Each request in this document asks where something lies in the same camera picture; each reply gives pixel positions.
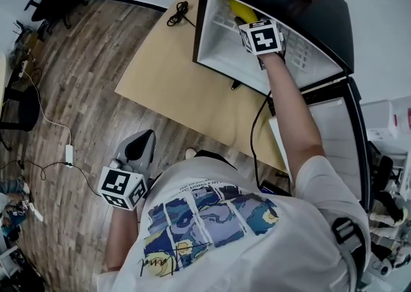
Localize black floor cable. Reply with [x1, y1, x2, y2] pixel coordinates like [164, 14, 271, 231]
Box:
[19, 159, 103, 197]

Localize white power cable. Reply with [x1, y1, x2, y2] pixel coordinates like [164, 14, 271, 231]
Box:
[19, 69, 72, 147]

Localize coiled black cable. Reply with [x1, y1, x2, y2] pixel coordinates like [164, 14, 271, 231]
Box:
[166, 1, 197, 28]

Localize person's right forearm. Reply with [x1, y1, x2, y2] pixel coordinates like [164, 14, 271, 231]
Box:
[261, 53, 325, 182]

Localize white printed t-shirt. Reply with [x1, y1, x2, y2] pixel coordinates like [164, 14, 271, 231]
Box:
[96, 155, 373, 292]

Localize black shoulder strap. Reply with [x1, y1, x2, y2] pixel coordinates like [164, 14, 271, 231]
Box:
[330, 216, 370, 285]

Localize person's left forearm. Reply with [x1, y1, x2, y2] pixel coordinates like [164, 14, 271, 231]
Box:
[105, 205, 142, 271]

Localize light wooden table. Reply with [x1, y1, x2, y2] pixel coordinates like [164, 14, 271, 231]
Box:
[114, 0, 290, 176]

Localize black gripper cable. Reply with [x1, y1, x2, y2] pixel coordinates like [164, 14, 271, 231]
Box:
[250, 90, 274, 189]

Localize white water dispenser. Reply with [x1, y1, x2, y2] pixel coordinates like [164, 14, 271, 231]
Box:
[360, 99, 399, 144]

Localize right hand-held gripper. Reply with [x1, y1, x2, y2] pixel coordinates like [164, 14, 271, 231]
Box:
[233, 17, 286, 57]

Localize black mini fridge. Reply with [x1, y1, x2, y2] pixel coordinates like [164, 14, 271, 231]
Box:
[192, 0, 375, 211]

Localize yellow banana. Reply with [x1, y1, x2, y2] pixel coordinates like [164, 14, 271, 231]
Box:
[228, 0, 259, 25]

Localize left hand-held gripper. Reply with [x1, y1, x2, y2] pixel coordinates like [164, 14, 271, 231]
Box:
[98, 129, 157, 211]

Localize person's black trousers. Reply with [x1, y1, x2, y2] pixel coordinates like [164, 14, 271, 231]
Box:
[194, 150, 234, 168]

